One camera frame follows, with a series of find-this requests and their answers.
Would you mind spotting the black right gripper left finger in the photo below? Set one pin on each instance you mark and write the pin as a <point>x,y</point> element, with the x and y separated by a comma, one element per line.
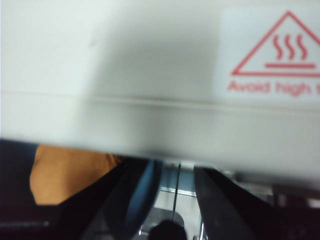
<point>75,222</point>

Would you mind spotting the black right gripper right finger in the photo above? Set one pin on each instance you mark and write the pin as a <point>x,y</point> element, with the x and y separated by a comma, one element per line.
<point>250,220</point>

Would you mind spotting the yellow-brown potato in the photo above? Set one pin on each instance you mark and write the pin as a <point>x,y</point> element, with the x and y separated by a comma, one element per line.
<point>70,175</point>

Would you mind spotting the cream Toshiba toaster oven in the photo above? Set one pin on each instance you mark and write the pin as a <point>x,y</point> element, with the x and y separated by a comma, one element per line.
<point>125,75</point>

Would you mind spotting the white hot-surface warning sticker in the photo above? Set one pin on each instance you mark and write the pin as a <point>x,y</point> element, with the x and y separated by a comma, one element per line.
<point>250,37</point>

